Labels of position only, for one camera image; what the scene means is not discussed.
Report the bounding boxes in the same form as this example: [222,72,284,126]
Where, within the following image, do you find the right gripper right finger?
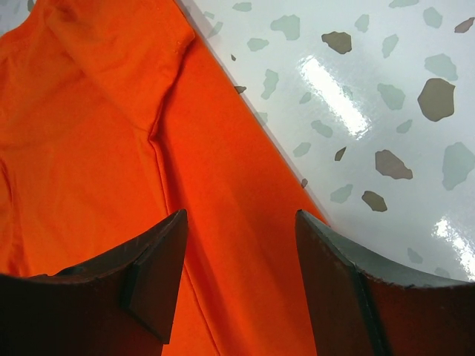
[295,210,474,355]

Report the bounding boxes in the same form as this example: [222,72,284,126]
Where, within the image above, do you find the orange t shirt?
[1,1,315,355]

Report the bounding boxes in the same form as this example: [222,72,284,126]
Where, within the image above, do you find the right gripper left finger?
[1,210,188,355]

